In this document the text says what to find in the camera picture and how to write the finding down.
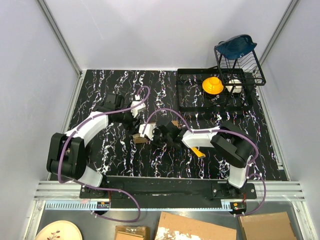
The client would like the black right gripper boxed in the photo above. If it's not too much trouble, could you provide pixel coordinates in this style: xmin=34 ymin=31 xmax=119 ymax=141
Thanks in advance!
xmin=146 ymin=127 xmax=172 ymax=148

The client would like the brown cardboard express box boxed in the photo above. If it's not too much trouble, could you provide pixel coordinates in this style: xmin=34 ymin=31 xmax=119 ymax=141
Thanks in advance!
xmin=133 ymin=121 xmax=182 ymax=149

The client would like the yellow utility knife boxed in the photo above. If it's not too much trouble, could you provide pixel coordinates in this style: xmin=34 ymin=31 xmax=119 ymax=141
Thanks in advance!
xmin=191 ymin=147 xmax=206 ymax=159

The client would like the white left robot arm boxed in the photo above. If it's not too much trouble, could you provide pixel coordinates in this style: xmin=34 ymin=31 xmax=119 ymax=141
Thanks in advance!
xmin=46 ymin=93 xmax=146 ymax=198

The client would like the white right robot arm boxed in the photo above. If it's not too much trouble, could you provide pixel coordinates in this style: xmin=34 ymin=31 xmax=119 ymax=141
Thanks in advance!
xmin=150 ymin=121 xmax=259 ymax=199

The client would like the small cardboard box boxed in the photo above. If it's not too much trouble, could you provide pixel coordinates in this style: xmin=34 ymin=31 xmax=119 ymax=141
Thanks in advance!
xmin=114 ymin=225 xmax=150 ymax=240

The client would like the cardboard box at corner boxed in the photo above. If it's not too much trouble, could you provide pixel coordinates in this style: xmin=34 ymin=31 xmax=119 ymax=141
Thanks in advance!
xmin=238 ymin=212 xmax=297 ymax=240

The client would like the black drain tray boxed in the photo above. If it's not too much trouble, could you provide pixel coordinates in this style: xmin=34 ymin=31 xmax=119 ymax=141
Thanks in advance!
xmin=176 ymin=67 xmax=255 ymax=113

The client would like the yellow plastic cup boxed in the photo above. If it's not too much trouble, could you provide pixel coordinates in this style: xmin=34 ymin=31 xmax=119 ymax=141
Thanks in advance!
xmin=202 ymin=76 xmax=224 ymax=95

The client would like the white small cup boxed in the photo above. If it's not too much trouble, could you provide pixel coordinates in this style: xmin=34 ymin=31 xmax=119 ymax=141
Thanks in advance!
xmin=225 ymin=78 xmax=243 ymax=94

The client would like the flat cardboard sheet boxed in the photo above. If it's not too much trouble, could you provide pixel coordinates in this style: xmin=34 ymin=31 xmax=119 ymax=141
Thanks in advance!
xmin=154 ymin=212 xmax=237 ymax=240

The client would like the blue bowl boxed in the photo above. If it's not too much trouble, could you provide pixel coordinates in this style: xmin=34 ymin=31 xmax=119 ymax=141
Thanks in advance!
xmin=220 ymin=34 xmax=258 ymax=60

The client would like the patterned ceramic plate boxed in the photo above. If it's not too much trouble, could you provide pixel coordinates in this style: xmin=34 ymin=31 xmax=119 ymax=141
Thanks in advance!
xmin=35 ymin=220 xmax=83 ymax=240

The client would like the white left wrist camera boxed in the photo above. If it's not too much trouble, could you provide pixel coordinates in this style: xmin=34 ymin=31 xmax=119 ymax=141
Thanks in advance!
xmin=130 ymin=95 xmax=146 ymax=118

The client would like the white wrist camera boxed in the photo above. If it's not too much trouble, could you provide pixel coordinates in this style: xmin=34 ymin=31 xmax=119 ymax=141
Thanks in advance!
xmin=130 ymin=95 xmax=146 ymax=118
xmin=138 ymin=123 xmax=156 ymax=141

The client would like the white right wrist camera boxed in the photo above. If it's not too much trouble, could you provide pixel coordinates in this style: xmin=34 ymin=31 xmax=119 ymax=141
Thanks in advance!
xmin=138 ymin=123 xmax=156 ymax=141

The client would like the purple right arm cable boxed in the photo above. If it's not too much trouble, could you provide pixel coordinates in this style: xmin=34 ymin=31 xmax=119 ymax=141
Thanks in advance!
xmin=144 ymin=108 xmax=266 ymax=215

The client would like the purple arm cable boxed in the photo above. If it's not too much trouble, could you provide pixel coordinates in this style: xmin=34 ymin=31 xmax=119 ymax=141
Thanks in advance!
xmin=57 ymin=85 xmax=152 ymax=224
xmin=144 ymin=108 xmax=266 ymax=215

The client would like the black wire dish rack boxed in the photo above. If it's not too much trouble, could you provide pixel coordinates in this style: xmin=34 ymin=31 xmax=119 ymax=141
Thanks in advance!
xmin=214 ymin=46 xmax=267 ymax=88

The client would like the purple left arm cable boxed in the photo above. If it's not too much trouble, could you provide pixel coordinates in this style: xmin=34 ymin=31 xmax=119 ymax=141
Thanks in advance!
xmin=57 ymin=85 xmax=152 ymax=224

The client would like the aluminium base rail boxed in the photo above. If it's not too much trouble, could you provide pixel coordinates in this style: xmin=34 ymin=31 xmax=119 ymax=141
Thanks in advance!
xmin=30 ymin=180 xmax=251 ymax=211

